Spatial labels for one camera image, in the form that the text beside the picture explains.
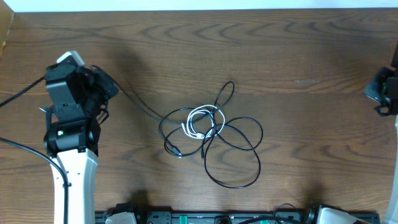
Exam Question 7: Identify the white usb cable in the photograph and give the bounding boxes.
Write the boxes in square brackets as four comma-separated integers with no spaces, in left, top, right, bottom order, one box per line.
[181,105,226,140]

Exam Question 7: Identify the long black usb cable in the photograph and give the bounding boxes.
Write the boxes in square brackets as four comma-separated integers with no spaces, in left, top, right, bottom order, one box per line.
[90,65,264,189]

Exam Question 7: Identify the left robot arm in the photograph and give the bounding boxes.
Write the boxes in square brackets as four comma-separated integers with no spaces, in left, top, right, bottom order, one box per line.
[44,61,119,223]

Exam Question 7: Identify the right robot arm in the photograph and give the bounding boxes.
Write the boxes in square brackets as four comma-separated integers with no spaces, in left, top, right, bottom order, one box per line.
[364,45,397,224]

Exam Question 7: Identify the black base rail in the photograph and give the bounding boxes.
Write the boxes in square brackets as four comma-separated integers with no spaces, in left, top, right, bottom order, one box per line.
[95,203,381,224]

